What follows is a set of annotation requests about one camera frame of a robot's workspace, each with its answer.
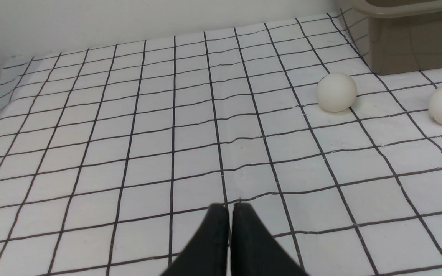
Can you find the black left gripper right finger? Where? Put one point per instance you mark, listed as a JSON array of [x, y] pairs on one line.
[[254, 252]]

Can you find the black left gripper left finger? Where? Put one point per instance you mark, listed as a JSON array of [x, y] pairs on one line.
[[206, 253]]

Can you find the white checkered tablecloth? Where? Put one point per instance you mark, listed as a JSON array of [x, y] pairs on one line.
[[110, 156]]

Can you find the olive plastic bin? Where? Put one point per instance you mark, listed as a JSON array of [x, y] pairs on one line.
[[395, 36]]

